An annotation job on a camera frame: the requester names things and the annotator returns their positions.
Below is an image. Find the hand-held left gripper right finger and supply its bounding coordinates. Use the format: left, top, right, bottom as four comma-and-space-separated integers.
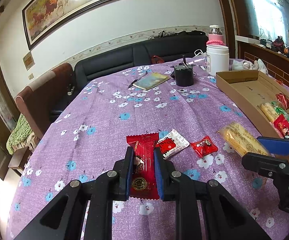
154, 147, 272, 240

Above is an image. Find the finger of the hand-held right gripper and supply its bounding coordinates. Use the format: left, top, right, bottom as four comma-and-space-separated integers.
257, 129, 289, 155
241, 152, 289, 180

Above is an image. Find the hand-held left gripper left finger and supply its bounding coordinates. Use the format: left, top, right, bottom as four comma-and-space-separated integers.
14, 146, 135, 240

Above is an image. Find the red snack packet dark emblem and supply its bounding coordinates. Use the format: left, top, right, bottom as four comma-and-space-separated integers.
126, 132, 160, 201

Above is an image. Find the yellow cake packet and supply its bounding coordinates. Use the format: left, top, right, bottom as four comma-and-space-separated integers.
259, 102, 283, 123
217, 121, 272, 162

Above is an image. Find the dark red foil snack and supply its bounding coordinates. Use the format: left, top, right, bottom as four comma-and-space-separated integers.
276, 93, 289, 110

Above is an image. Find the shallow cardboard box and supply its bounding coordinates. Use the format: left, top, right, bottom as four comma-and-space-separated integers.
216, 70, 289, 168

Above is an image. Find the green and white candy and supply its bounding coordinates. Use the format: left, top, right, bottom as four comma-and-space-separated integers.
271, 101, 289, 124

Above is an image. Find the white and red snack packet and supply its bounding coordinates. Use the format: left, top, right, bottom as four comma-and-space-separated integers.
156, 129, 190, 159

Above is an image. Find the small glossy red snack packet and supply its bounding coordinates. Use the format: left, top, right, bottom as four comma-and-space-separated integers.
190, 135, 218, 159

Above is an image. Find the purple floral tablecloth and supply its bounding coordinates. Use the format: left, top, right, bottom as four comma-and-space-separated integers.
6, 55, 289, 240

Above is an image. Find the white cloth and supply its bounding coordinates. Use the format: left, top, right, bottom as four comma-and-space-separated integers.
231, 58, 268, 74

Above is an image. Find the wooden cabinet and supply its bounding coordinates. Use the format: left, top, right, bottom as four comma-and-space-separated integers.
213, 0, 289, 95

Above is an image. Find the notebook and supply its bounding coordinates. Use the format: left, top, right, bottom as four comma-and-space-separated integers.
133, 72, 171, 90

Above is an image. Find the white plastic jar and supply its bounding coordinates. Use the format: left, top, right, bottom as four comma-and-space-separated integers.
206, 44, 229, 77

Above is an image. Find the red and black tool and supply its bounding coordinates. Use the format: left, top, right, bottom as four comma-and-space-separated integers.
271, 37, 285, 48

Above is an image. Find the black cylindrical device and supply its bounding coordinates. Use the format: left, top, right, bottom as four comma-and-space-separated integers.
171, 55, 196, 87

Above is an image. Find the white box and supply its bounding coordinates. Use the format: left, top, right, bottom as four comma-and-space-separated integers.
235, 35, 260, 43

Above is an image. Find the clear plastic cup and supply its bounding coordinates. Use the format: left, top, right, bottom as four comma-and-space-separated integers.
194, 49, 208, 70

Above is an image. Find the black leather sofa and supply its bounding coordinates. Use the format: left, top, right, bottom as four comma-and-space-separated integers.
49, 31, 210, 123

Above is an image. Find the green patterned cushion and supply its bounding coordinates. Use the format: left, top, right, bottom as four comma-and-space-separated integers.
7, 114, 39, 155

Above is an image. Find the brown armchair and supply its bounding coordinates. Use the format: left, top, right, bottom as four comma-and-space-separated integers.
8, 63, 76, 175

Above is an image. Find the pink sleeved thermos bottle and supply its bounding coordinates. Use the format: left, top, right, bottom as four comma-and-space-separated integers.
208, 25, 225, 47

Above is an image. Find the etched glass window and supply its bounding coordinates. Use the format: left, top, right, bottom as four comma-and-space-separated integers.
239, 0, 289, 53

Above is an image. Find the grey cloth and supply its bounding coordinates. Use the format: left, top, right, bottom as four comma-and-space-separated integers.
148, 30, 180, 39

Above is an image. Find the small wall plaque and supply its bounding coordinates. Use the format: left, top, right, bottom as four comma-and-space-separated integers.
23, 51, 34, 70

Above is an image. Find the framed wall painting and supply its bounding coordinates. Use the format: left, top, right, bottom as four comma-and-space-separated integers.
22, 0, 135, 50

